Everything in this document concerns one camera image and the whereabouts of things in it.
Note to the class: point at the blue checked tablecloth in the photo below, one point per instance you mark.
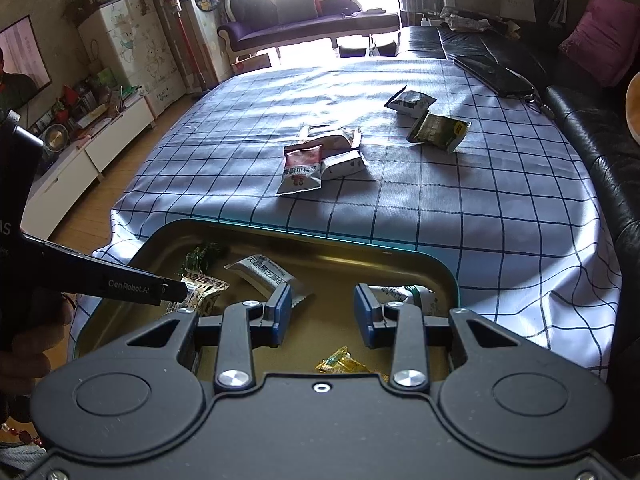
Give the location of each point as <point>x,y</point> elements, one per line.
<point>450,220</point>

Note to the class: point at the dark green snack packet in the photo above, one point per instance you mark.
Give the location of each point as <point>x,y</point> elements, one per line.
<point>437,130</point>

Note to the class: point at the green foil snack packet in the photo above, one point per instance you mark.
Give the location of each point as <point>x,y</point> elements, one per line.
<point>202,255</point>

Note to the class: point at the red and white snack packet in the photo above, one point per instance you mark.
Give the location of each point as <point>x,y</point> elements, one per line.
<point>300,172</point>

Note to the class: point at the orange and white snack packet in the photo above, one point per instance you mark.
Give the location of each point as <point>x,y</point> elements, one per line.
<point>330,137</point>

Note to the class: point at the brown cardboard box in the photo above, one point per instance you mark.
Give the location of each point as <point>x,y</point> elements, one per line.
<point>250,64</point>

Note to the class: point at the flat screen television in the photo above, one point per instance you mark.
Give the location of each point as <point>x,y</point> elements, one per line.
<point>25,70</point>

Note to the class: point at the white snack packet green print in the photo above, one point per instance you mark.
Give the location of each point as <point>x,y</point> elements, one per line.
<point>415,300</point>

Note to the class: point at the white low console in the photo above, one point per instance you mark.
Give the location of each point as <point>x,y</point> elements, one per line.
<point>110,145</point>

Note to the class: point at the beige patterned snack packet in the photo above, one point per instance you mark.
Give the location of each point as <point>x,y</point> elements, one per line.
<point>202,292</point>

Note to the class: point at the white snack packet black print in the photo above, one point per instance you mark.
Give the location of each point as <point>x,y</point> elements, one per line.
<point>260,272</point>

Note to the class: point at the person's left hand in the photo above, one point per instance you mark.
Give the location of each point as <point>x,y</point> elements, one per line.
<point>40,355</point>

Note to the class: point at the red stick vacuum cleaner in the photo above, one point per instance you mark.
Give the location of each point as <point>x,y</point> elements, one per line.
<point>172,2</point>

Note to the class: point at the pile of newspapers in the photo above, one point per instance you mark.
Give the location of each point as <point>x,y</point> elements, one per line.
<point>465,21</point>

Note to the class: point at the orange round plush cushion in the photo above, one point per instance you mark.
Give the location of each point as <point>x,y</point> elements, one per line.
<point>634,110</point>

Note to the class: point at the black smartphone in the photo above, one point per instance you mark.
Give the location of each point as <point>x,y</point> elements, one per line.
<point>492,75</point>

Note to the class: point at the magenta pillow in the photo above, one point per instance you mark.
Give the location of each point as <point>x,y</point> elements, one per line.
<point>600,40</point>

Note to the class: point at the white picture frame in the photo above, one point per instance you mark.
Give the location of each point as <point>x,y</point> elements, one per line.
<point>560,6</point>

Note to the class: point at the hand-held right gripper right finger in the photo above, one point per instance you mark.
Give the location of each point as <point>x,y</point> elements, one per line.
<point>361,317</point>

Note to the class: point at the black and white snack packet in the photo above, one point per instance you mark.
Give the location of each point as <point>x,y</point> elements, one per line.
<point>410,102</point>

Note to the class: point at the pile of books and toys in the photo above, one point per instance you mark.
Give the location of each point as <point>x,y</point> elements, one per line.
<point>85,105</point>

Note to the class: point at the dark footstool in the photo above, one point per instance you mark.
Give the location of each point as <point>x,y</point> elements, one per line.
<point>357,51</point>

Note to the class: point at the white snack packet red print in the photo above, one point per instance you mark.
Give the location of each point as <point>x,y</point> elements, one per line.
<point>342,165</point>

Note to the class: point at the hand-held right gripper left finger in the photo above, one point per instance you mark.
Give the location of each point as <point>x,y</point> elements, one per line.
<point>284,310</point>

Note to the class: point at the yellow snack packet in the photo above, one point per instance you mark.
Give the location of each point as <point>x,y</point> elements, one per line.
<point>345,362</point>

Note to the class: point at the purple chaise lounge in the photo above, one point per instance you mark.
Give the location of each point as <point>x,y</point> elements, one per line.
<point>300,27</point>

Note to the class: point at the white paper bag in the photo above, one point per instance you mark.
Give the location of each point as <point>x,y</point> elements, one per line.
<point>517,5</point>

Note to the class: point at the white cartoon print cabinet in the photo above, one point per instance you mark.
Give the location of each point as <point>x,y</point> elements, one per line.
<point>135,55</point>

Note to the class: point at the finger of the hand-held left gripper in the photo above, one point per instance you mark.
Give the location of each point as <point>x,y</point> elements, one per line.
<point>174,291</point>

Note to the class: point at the grey cushion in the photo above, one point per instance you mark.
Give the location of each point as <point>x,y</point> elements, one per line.
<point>297,5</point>

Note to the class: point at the gold metal tin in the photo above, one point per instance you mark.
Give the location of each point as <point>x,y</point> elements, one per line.
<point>340,270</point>

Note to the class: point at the black leather sofa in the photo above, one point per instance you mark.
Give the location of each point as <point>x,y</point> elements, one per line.
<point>575,110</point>

